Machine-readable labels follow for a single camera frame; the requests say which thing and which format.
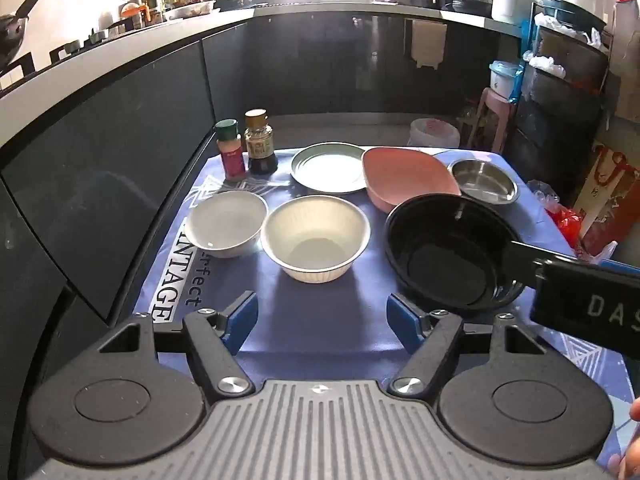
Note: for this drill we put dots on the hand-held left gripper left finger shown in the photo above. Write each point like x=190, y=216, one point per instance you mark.
x=243, y=316

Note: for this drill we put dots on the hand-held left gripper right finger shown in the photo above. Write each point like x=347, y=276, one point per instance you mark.
x=401, y=321

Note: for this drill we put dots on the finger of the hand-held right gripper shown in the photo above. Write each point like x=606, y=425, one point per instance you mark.
x=522, y=262

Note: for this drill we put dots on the black bowl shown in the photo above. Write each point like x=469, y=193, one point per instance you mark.
x=440, y=250

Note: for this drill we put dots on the person's right hand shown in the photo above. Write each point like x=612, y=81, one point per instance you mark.
x=632, y=450

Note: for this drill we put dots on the red plastic bag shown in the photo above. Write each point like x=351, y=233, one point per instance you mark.
x=569, y=222

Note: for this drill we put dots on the blue printed tablecloth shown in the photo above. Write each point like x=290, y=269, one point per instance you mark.
x=320, y=315

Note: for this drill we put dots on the stainless steel bowl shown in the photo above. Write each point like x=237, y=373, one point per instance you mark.
x=482, y=182

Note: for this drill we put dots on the smooth white bowl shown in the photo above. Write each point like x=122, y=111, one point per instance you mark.
x=225, y=222

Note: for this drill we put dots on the cream ribbed bowl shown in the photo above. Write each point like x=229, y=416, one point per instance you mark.
x=315, y=240

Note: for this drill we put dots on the red paper gift bag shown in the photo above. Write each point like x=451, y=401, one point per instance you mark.
x=612, y=200

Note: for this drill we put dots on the pink stool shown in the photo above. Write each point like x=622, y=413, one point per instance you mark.
x=492, y=122

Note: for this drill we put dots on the pink bowl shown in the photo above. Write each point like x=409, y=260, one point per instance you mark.
x=405, y=175

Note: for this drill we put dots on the trash bin with white bag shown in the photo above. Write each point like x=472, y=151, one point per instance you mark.
x=434, y=132

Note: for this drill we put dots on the green capped spice jar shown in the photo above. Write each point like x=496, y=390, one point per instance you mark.
x=231, y=152

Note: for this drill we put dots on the green rimmed plate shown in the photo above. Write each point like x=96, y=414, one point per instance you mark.
x=327, y=169

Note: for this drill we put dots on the dark sauce bottle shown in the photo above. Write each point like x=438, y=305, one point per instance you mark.
x=260, y=147

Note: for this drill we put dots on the black storage rack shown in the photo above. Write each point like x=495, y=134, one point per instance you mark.
x=560, y=95

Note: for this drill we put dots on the blue lidded white container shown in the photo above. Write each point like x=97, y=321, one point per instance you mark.
x=505, y=80

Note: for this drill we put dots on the hanging beige cutting board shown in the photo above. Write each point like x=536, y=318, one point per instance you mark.
x=428, y=42

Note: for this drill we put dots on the white rice cooker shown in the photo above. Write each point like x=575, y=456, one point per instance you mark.
x=511, y=7

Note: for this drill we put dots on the group of condiment bottles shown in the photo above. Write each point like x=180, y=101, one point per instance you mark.
x=145, y=7

